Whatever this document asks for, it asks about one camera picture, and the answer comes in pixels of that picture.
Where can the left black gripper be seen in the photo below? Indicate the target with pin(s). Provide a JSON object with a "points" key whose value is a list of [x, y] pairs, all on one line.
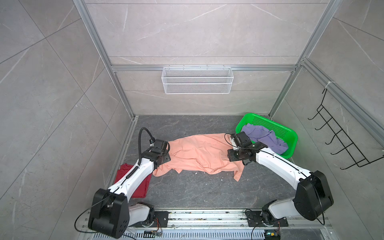
{"points": [[166, 152]]}

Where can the salmon pink t shirt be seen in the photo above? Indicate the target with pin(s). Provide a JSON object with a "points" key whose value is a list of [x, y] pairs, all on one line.
{"points": [[203, 153]]}

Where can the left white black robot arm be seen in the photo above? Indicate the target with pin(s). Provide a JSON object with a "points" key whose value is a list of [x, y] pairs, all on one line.
{"points": [[110, 213]]}

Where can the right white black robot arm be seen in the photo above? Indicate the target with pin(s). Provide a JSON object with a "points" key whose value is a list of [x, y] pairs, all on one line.
{"points": [[313, 195]]}

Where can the purple t shirt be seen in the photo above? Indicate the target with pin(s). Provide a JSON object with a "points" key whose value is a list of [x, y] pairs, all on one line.
{"points": [[265, 136]]}

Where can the green plastic laundry basket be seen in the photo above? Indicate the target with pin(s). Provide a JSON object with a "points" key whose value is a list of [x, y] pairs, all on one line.
{"points": [[283, 133]]}

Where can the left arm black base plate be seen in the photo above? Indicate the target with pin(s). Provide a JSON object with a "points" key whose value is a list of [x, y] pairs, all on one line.
{"points": [[160, 218]]}

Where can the white wire mesh shelf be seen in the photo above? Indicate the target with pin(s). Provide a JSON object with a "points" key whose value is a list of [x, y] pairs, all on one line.
{"points": [[197, 80]]}

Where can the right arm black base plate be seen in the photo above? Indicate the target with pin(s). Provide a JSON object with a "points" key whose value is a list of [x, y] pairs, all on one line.
{"points": [[255, 219]]}

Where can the aluminium rail base frame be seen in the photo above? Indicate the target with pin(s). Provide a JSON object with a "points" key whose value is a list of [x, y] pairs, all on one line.
{"points": [[228, 224]]}

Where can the aluminium frame profiles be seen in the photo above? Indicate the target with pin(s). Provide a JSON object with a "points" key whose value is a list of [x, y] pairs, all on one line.
{"points": [[356, 110]]}

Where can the black wire hook rack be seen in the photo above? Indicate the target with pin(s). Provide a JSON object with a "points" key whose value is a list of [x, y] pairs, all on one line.
{"points": [[340, 134]]}

